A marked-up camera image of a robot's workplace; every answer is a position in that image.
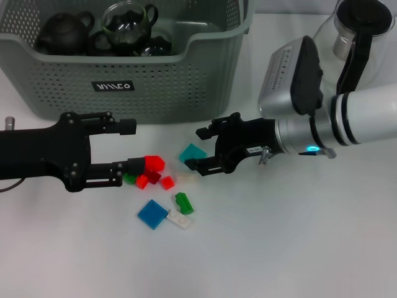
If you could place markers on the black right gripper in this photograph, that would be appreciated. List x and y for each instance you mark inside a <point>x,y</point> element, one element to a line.
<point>248,136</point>

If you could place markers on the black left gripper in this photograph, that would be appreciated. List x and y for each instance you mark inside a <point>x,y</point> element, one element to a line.
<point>46,152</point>

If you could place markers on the teal square building brick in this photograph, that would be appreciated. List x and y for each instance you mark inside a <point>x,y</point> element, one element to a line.
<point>192,152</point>

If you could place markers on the translucent clear building brick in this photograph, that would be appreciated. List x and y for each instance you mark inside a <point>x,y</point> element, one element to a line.
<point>186,177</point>

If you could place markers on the green long building brick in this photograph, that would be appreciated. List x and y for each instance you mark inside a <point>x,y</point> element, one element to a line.
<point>184,205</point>

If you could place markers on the blue square building brick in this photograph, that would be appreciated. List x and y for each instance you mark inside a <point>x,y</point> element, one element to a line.
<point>152,214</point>

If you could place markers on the white building brick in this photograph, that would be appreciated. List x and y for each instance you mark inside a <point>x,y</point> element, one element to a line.
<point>180,219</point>

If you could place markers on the glass teacup with black base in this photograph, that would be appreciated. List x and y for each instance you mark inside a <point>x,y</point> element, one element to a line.
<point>124,28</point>
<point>99,45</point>
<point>158,46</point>

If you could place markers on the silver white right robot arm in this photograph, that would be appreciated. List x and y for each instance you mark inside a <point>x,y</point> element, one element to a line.
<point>366,115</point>

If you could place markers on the grey perforated storage bin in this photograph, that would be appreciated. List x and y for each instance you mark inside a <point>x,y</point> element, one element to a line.
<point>186,87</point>

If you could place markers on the small red building brick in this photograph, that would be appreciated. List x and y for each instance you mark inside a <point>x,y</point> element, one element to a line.
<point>142,182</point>
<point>167,183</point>

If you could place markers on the dark clay teapot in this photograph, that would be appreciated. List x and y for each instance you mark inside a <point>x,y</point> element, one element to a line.
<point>62,32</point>

